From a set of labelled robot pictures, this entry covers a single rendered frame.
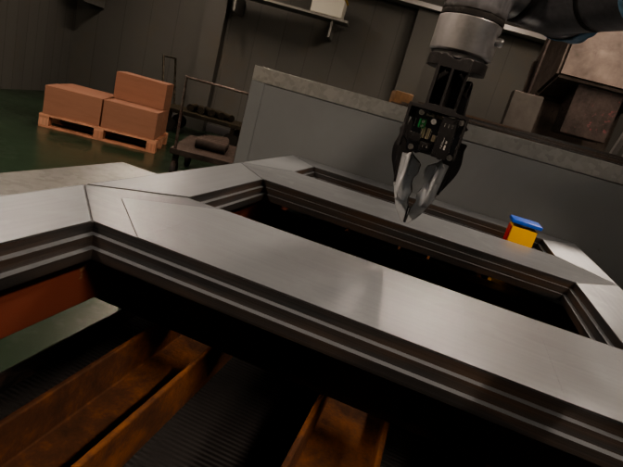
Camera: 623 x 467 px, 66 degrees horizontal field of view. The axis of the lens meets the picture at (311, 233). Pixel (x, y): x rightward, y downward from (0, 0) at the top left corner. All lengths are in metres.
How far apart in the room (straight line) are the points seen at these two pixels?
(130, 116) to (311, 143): 4.06
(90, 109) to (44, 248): 4.94
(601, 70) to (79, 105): 4.47
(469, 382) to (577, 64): 3.36
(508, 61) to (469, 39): 7.23
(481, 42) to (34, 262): 0.51
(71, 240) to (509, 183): 1.05
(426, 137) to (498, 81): 7.19
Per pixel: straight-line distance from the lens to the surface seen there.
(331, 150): 1.34
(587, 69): 3.72
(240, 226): 0.60
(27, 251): 0.47
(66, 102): 5.46
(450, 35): 0.61
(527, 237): 1.10
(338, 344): 0.43
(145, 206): 0.60
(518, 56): 7.88
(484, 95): 7.74
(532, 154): 1.30
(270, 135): 1.39
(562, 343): 0.58
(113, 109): 5.34
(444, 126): 0.59
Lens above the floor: 1.03
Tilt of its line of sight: 16 degrees down
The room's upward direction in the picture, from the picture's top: 16 degrees clockwise
